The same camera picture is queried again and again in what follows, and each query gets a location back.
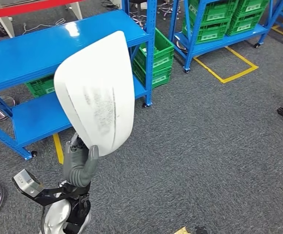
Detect white table leg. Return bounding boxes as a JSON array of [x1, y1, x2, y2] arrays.
[[70, 1, 83, 20], [0, 0, 15, 39]]

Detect white floor cable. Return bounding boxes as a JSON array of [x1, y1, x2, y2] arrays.
[[22, 18, 67, 35]]

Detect green plastic crate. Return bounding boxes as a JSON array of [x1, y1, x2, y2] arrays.
[[188, 0, 240, 23], [132, 59, 173, 89], [226, 9, 265, 37], [194, 17, 231, 45], [235, 0, 270, 16], [133, 27, 175, 74], [25, 75, 56, 98]]

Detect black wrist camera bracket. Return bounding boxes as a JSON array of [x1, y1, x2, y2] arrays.
[[14, 180, 91, 207]]

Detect white curved plastic part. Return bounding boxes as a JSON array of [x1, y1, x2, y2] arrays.
[[54, 30, 135, 157]]

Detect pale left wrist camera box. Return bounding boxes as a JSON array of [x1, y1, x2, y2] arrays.
[[11, 169, 44, 198]]

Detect black stool chrome base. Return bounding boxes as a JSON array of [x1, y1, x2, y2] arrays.
[[157, 0, 181, 20], [129, 0, 148, 27]]

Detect red barrier belt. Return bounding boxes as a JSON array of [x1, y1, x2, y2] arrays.
[[0, 0, 83, 20]]

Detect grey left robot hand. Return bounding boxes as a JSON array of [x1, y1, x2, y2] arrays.
[[63, 132, 99, 180]]

